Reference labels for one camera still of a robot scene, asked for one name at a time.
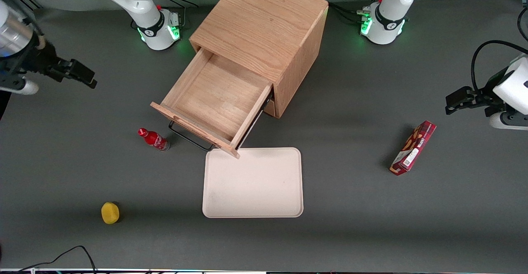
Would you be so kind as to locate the small red soda bottle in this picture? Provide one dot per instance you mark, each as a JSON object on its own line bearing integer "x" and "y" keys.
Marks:
{"x": 154, "y": 140}

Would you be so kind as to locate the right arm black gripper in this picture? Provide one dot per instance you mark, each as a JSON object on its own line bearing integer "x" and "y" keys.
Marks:
{"x": 42, "y": 60}

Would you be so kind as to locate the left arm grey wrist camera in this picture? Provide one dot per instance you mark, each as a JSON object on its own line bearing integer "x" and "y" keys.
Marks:
{"x": 507, "y": 121}

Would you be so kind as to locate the oak wooden drawer cabinet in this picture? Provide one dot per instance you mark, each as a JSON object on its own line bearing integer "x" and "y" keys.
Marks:
{"x": 264, "y": 22}

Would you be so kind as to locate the red snack box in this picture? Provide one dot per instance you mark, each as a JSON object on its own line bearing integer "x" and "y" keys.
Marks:
{"x": 412, "y": 148}

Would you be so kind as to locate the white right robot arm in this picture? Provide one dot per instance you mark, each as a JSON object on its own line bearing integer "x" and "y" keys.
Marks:
{"x": 140, "y": 5}

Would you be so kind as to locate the wooden drawer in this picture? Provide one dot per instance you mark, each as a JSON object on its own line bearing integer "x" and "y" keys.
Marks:
{"x": 214, "y": 100}
{"x": 270, "y": 108}

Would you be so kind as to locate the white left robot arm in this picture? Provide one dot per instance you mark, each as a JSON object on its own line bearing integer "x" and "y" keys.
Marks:
{"x": 390, "y": 14}

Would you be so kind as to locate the yellow round sponge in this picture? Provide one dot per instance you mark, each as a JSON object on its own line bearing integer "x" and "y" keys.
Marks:
{"x": 110, "y": 213}

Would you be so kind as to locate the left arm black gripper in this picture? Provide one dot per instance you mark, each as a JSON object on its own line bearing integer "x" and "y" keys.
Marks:
{"x": 485, "y": 96}

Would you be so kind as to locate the beige rectangular tray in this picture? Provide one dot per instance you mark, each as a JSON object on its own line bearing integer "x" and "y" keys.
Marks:
{"x": 251, "y": 183}

